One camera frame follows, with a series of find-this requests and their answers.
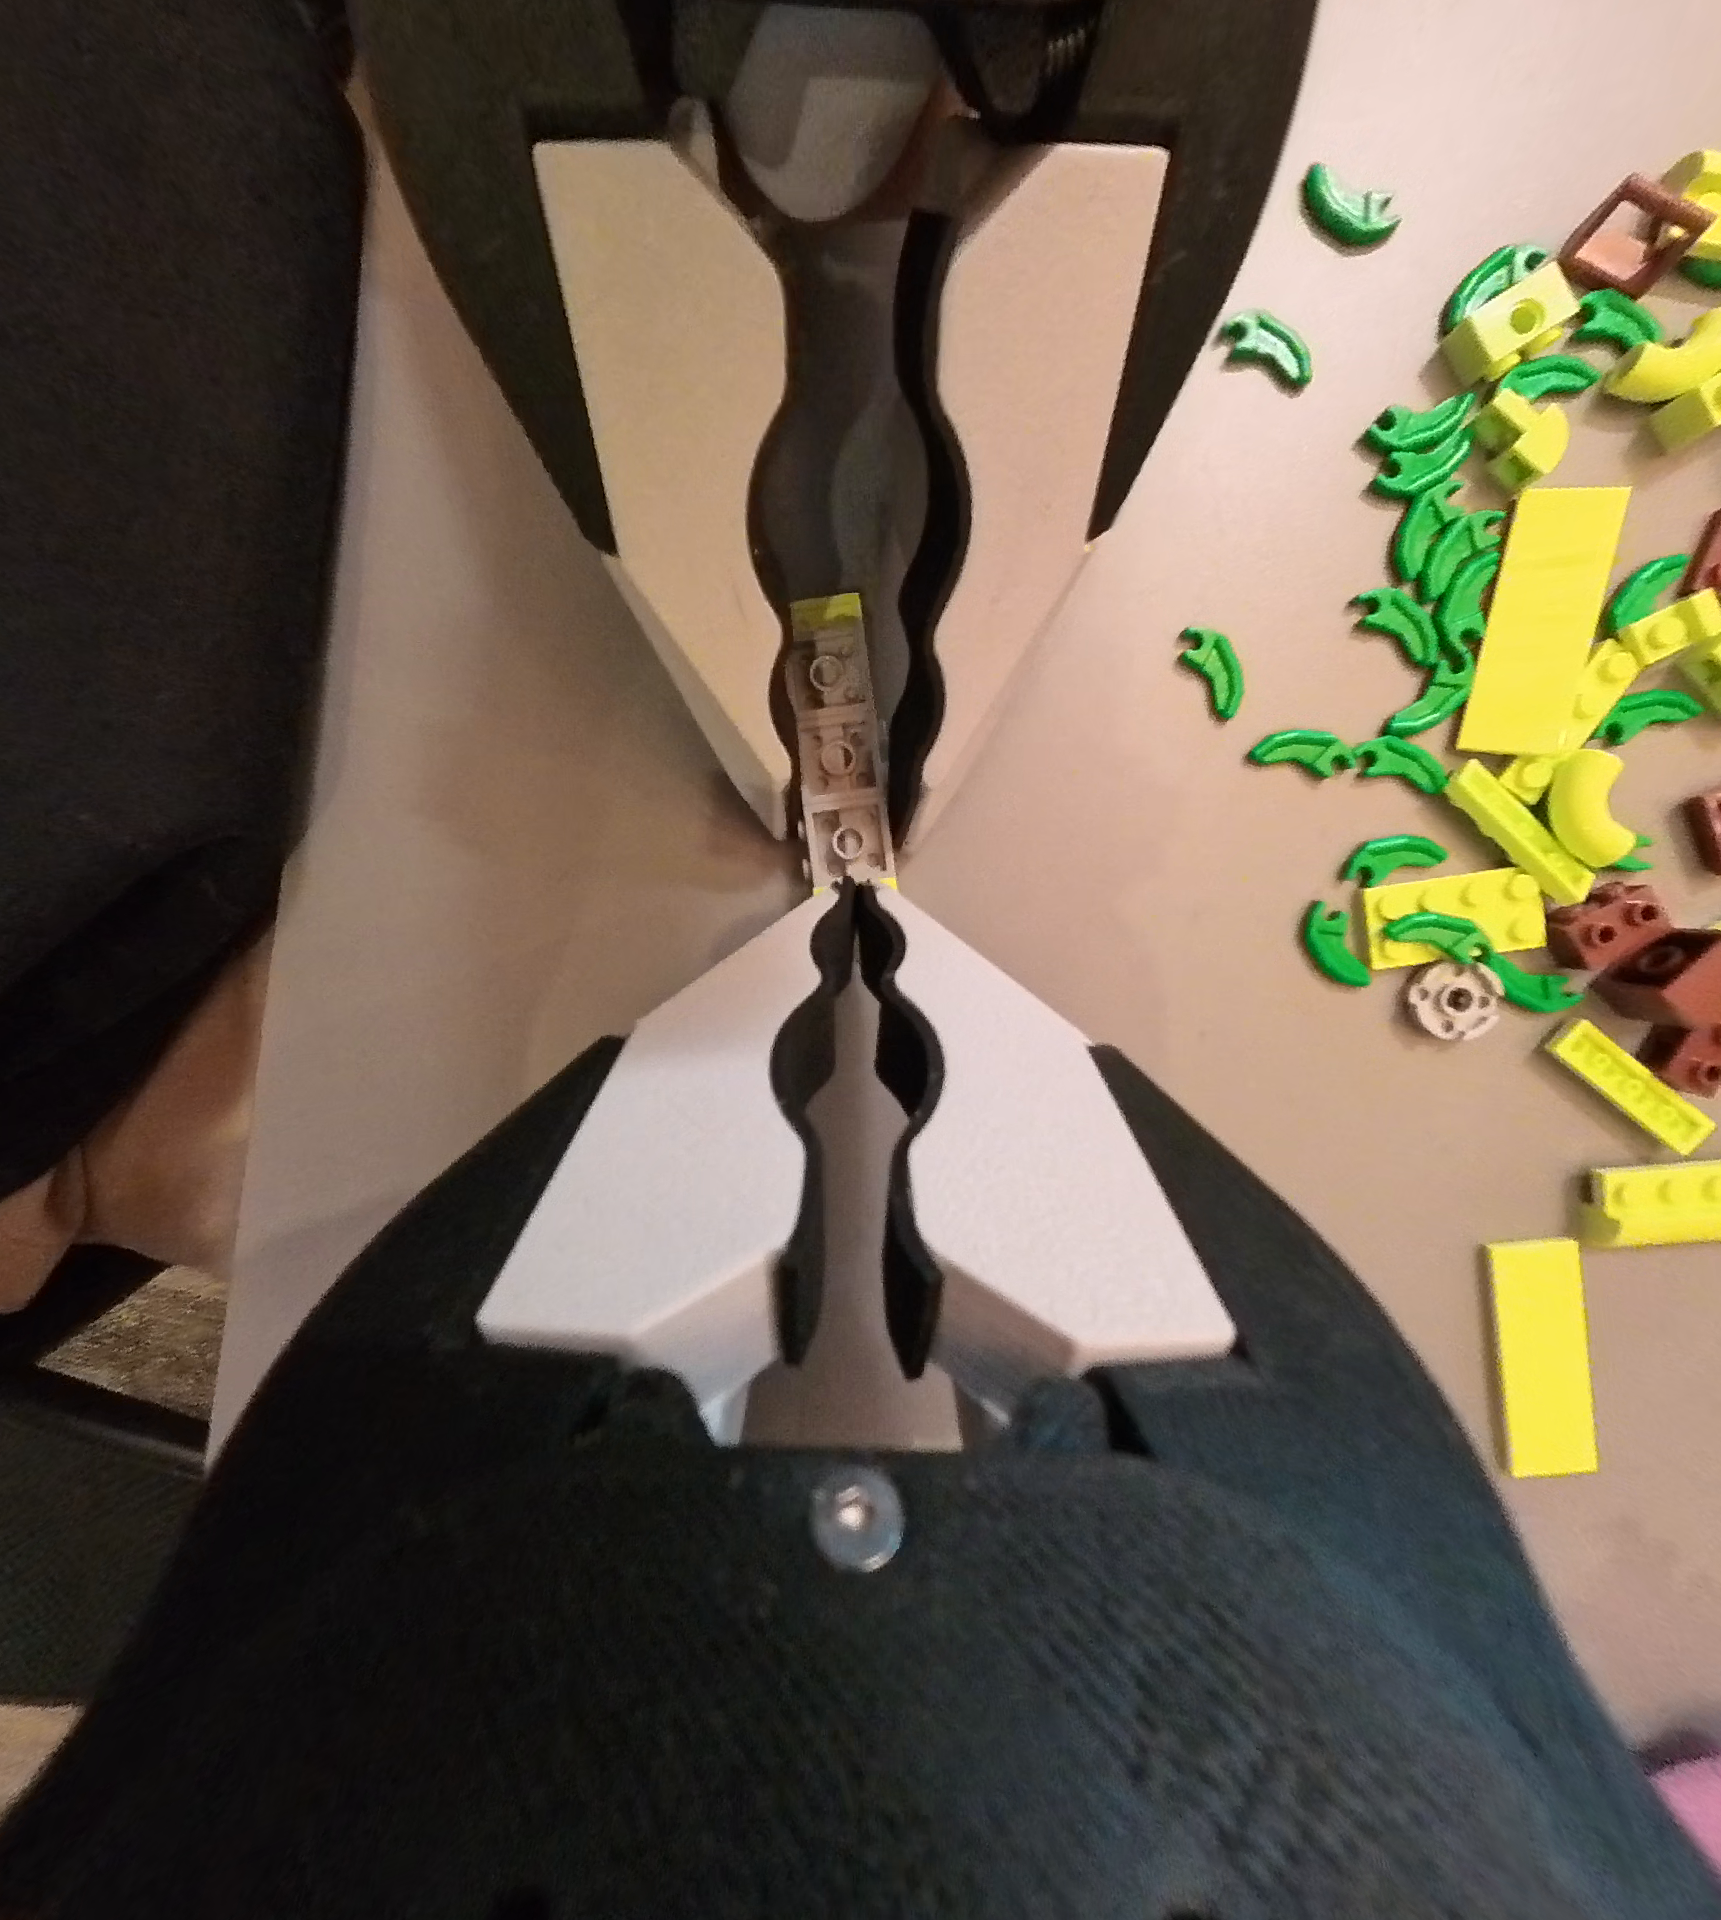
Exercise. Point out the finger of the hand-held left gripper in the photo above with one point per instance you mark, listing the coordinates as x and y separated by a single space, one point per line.
1056 374
651 374

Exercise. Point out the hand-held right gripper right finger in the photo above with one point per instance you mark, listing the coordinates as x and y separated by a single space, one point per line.
1072 1201

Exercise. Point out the lime smooth tile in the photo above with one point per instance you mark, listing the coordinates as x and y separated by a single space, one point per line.
1543 1359

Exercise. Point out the lime long studded plate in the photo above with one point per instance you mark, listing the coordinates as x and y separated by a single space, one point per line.
828 613

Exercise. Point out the green curved leaf piece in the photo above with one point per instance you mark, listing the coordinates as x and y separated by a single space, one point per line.
1273 352
1218 674
1343 210

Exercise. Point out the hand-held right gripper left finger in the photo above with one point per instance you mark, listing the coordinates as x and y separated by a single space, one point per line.
636 1201

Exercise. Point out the pile of mixed toy bricks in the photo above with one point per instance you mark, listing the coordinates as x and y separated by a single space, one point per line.
1550 630

